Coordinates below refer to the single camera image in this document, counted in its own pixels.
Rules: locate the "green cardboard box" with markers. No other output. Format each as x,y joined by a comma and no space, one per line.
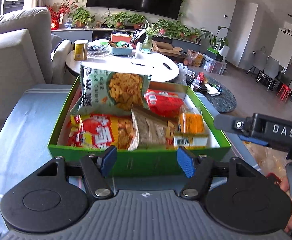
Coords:
140,162

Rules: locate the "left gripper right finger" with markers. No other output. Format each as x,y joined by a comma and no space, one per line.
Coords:
198,170

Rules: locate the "open cardboard box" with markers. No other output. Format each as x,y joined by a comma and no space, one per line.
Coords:
166,49

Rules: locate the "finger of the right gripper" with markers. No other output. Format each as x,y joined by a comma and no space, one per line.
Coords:
253,140
232,124

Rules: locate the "clear storage bin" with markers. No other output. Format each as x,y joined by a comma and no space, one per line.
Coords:
213,66

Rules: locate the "green chip snack bag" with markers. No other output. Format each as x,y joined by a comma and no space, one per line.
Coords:
107,92

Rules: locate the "orange snack packet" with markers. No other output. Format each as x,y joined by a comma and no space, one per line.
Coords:
190,140

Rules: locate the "white round table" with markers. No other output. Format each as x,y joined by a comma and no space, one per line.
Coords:
137,63

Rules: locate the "red stool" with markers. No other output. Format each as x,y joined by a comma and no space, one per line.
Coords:
284,92

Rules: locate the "glass vase with plant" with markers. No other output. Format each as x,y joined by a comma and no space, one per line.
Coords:
150,29

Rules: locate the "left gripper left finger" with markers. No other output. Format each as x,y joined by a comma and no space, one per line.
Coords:
93,169

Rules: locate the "right hand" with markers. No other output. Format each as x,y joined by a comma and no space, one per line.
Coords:
286,188

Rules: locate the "brown snack packet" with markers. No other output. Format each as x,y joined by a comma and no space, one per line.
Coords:
152,131

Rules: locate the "dark marble coffee table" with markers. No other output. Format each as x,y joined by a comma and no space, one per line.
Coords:
217,94

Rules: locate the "blue plastic basket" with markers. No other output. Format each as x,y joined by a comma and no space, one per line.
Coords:
121,51

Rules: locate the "red tomato chip bag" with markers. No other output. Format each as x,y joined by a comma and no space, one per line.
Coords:
99,131

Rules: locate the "beige sofa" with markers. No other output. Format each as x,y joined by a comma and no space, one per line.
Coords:
29,55

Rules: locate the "grey dining chair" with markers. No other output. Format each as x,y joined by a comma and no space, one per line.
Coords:
270,71

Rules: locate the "yellow canister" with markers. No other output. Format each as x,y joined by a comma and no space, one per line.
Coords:
80,50

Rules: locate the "red snack bag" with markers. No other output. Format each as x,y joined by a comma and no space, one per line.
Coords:
165,104

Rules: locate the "orange packet in box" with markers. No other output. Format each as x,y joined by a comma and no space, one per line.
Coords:
190,121

